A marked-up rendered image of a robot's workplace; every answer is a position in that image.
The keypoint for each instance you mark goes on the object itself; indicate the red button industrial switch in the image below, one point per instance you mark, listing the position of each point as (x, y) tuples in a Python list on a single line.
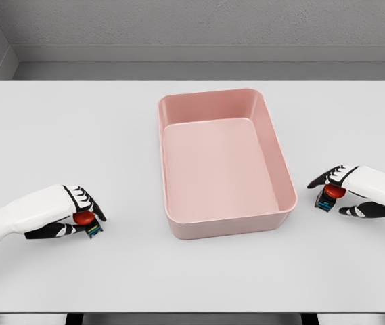
[(331, 195), (85, 221)]

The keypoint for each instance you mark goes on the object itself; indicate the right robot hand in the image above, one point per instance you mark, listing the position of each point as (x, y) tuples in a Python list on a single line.
[(364, 183)]

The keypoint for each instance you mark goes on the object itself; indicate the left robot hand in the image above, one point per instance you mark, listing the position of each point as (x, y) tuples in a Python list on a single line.
[(48, 204)]

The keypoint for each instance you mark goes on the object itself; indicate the pink plastic basket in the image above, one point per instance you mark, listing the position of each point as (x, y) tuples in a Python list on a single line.
[(222, 162)]

